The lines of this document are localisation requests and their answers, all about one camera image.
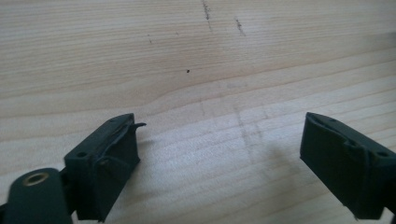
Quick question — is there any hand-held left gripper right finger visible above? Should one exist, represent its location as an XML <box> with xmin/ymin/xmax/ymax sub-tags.
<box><xmin>299</xmin><ymin>111</ymin><xmax>396</xmax><ymax>220</ymax></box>

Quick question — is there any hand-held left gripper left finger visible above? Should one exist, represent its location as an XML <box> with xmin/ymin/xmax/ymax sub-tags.
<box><xmin>64</xmin><ymin>112</ymin><xmax>148</xmax><ymax>223</ymax></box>

